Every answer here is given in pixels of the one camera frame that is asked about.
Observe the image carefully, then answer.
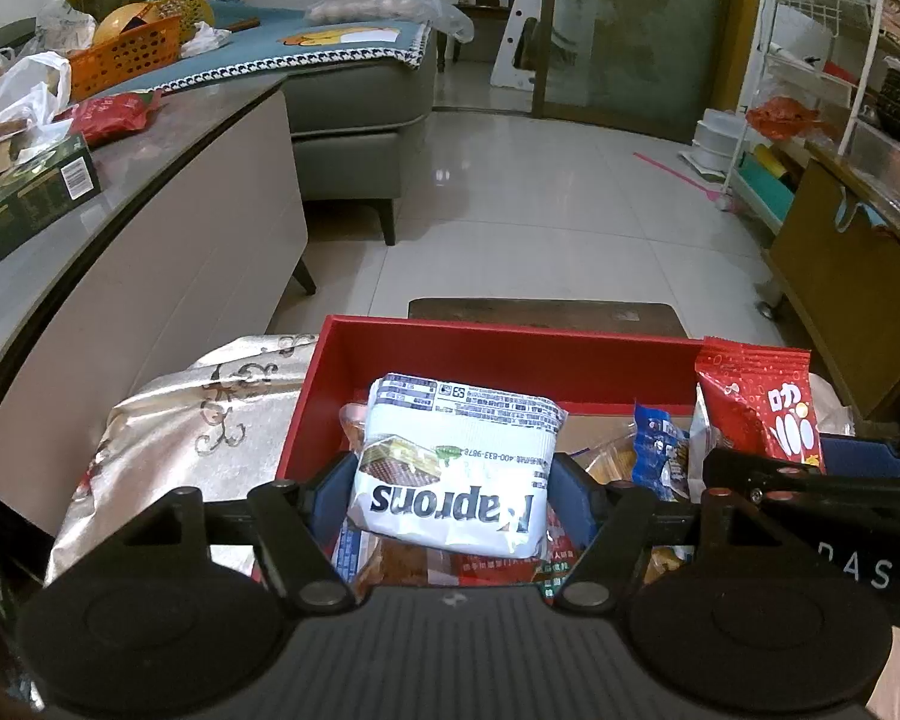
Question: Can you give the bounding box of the white wafer packet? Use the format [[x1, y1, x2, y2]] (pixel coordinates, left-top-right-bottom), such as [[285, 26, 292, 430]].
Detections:
[[345, 373, 569, 560]]

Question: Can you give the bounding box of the teal box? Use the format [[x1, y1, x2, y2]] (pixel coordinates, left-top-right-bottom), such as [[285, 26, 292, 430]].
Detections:
[[735, 150, 796, 222]]

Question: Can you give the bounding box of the cream patterned tablecloth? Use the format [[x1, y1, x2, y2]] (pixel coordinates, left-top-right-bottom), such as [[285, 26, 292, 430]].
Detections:
[[45, 330, 856, 586]]

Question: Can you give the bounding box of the clear crumpled plastic bag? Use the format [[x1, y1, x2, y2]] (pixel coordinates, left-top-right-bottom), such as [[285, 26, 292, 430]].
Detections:
[[36, 0, 97, 53]]

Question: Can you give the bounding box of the yellow mesh cover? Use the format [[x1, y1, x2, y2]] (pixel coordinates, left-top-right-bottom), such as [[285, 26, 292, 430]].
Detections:
[[154, 0, 215, 42]]

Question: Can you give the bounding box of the dark green box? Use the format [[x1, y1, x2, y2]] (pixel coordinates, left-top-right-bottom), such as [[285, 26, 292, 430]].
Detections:
[[0, 133, 102, 282]]

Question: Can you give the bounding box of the white crumpled tissue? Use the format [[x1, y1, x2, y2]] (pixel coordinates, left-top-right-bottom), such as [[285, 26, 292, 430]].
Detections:
[[180, 21, 232, 57]]

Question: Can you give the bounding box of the white stacked container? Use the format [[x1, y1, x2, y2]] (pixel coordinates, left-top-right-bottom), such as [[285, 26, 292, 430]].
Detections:
[[690, 109, 743, 173]]

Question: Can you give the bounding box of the small red dotted snack packet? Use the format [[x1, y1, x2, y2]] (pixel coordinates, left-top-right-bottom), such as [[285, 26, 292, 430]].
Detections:
[[694, 336, 826, 475]]

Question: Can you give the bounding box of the teal blanket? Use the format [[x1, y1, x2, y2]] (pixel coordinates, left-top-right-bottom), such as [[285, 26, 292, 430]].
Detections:
[[116, 0, 436, 95]]

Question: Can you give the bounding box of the dark wooden stool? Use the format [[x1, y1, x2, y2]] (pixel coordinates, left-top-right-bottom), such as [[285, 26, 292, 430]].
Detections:
[[407, 298, 691, 338]]

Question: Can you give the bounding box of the white wire rack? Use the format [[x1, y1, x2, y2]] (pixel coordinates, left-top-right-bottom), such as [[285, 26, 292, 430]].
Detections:
[[720, 0, 900, 233]]

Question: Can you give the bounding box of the wooden cabinet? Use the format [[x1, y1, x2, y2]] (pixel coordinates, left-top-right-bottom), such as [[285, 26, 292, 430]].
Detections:
[[754, 120, 900, 421]]

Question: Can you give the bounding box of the brown dried meat packet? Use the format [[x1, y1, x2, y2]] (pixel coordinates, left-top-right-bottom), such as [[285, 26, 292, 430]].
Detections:
[[356, 540, 458, 587]]

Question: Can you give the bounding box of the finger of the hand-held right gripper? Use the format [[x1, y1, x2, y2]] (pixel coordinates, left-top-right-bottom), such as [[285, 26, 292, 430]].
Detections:
[[817, 431, 900, 482], [701, 448, 833, 509]]

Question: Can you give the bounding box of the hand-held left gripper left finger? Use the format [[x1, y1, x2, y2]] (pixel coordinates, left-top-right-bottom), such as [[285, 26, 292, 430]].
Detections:
[[67, 454, 361, 610]]

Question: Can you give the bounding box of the glass sliding door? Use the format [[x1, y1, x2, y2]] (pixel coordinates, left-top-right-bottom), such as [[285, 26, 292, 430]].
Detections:
[[529, 0, 766, 143]]

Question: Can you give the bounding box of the yellow bowl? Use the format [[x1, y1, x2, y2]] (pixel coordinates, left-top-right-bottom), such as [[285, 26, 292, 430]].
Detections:
[[94, 4, 158, 46]]

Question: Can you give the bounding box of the grey sofa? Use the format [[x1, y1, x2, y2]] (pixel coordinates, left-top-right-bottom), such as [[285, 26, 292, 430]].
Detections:
[[0, 15, 440, 248]]

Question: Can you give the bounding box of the white plastic bag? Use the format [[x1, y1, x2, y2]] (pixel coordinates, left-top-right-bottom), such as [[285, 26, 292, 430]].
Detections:
[[0, 49, 72, 158]]

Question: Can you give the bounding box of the pink fly swatter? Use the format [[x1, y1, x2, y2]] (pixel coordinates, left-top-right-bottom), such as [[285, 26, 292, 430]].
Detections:
[[632, 151, 734, 211]]

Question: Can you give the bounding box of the blue and yellow snack packet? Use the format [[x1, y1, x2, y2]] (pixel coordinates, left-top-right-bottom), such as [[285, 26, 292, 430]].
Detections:
[[631, 401, 691, 503]]

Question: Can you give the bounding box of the long white snack packet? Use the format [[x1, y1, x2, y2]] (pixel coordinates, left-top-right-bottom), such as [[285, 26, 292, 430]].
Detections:
[[688, 405, 721, 503]]

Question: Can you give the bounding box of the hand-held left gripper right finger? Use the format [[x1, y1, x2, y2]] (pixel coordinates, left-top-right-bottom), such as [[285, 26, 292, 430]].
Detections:
[[551, 454, 824, 612]]

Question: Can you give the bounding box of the red cardboard box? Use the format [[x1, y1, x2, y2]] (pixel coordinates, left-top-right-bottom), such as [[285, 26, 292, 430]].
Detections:
[[251, 315, 710, 608]]

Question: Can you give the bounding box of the clear packet with tan snack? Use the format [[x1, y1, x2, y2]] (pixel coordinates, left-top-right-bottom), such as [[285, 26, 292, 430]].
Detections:
[[585, 435, 642, 488]]

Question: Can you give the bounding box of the white perforated board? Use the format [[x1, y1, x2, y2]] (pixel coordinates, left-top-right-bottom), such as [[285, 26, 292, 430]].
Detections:
[[491, 0, 571, 95]]

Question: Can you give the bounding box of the orange plastic basket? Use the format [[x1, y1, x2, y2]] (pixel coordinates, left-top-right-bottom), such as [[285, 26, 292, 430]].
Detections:
[[67, 13, 185, 102]]

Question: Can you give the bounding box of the clear bag of buns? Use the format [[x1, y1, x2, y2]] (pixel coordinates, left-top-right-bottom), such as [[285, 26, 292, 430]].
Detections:
[[304, 0, 475, 42]]

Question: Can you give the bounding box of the red spicy strip packet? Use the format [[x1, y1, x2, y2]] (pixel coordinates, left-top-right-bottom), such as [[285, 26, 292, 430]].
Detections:
[[450, 536, 593, 601]]

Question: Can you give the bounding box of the red plastic bag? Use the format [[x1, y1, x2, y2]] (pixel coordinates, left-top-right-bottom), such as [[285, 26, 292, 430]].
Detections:
[[745, 96, 826, 140]]

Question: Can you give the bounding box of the grey top coffee table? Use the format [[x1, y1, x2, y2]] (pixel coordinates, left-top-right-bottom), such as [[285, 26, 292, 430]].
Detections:
[[0, 79, 317, 556]]

